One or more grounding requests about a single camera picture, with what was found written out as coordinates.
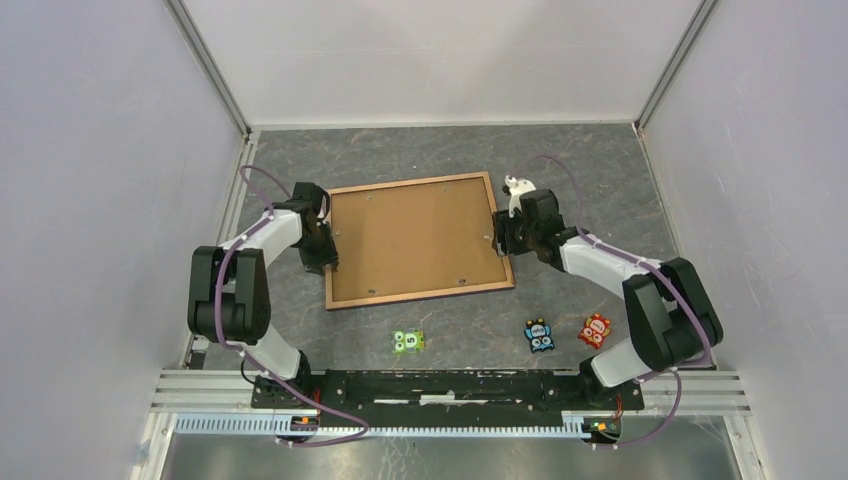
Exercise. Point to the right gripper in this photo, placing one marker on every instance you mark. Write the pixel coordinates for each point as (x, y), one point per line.
(503, 224)

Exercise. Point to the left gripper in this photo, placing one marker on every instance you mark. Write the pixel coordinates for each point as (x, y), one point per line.
(329, 255)

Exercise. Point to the wooden picture frame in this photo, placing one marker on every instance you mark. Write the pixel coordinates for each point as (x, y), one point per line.
(424, 296)

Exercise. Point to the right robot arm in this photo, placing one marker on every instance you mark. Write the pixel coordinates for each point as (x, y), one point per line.
(670, 318)

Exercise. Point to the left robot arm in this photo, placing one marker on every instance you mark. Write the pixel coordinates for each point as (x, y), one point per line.
(229, 296)

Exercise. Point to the blue owl sticker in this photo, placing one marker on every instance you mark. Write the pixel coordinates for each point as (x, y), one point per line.
(539, 336)

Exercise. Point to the red owl sticker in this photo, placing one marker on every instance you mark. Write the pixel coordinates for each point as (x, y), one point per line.
(595, 330)

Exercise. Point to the green owl sticker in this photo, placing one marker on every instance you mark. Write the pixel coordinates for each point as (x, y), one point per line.
(409, 341)

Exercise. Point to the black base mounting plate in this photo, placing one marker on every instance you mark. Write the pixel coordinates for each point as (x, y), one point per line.
(461, 398)

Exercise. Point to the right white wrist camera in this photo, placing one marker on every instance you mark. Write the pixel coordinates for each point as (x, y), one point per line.
(515, 187)

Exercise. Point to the white slotted cable duct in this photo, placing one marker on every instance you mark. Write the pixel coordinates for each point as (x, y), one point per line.
(300, 426)

